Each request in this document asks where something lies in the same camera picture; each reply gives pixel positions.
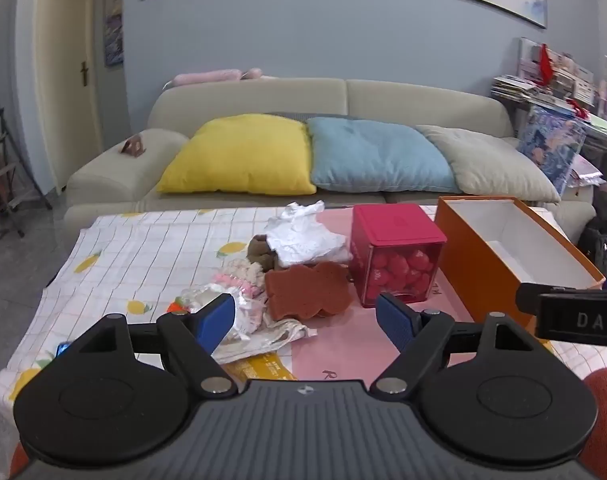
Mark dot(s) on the pink paper mat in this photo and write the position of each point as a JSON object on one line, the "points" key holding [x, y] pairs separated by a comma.
{"points": [[343, 345]]}

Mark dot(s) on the pink plush toy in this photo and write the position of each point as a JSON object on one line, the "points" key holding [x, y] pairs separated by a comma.
{"points": [[208, 77]]}

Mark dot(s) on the brown plush toy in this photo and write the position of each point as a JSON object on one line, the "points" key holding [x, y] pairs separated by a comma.
{"points": [[261, 250]]}

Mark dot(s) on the small brown box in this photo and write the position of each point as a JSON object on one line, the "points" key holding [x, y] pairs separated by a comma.
{"points": [[134, 146]]}

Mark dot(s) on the red tin box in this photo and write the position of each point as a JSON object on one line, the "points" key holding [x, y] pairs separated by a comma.
{"points": [[393, 255]]}

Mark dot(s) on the yellow packet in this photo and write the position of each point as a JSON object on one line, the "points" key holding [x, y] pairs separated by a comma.
{"points": [[263, 367]]}

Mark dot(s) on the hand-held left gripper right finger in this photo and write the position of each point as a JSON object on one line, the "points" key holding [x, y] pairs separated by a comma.
{"points": [[392, 319]]}

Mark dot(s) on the grey beige pillow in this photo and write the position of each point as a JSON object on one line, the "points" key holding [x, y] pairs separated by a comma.
{"points": [[498, 165]]}

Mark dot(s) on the pile of books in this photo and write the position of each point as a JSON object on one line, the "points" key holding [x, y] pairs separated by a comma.
{"points": [[553, 80]]}

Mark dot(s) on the light blue pillow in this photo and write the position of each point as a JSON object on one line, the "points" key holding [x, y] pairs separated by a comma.
{"points": [[373, 155]]}

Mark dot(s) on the small wall poster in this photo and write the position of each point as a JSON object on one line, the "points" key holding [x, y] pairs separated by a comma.
{"points": [[113, 30]]}

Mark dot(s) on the blue cartoon print cushion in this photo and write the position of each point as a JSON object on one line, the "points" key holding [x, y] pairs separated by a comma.
{"points": [[551, 145]]}

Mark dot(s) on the yellow pillow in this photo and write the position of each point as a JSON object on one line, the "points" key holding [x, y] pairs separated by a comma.
{"points": [[238, 155]]}

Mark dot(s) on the black backpack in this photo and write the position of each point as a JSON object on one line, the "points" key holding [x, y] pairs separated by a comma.
{"points": [[601, 245]]}

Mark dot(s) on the black folding ladder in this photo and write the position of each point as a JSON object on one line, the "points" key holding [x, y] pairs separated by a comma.
{"points": [[3, 160]]}

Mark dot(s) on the clear plastic bag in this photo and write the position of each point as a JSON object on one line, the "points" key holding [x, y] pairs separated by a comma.
{"points": [[246, 312]]}

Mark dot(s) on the grey striped cloth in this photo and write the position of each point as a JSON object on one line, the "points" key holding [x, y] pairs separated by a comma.
{"points": [[293, 114]]}

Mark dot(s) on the beige sofa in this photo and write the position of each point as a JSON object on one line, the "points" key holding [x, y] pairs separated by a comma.
{"points": [[408, 102]]}

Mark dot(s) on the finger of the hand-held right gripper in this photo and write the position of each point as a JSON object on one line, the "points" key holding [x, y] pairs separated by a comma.
{"points": [[528, 297]]}

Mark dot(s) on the crumpled plastic wrappers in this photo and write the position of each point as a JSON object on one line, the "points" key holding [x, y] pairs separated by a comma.
{"points": [[268, 337]]}

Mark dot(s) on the orange cardboard box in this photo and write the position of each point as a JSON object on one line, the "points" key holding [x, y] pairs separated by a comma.
{"points": [[478, 260]]}

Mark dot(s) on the small blue object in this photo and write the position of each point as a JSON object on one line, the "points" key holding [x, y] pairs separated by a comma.
{"points": [[63, 349]]}

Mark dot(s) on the pink white knit cloth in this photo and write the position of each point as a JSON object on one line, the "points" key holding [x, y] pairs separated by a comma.
{"points": [[241, 275]]}

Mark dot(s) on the brown wavy sponge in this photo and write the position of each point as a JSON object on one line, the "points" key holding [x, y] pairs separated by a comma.
{"points": [[308, 290]]}

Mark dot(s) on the cream door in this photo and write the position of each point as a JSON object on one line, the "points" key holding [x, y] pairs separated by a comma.
{"points": [[66, 75]]}

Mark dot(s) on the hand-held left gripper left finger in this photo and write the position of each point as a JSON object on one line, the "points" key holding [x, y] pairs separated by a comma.
{"points": [[217, 316]]}

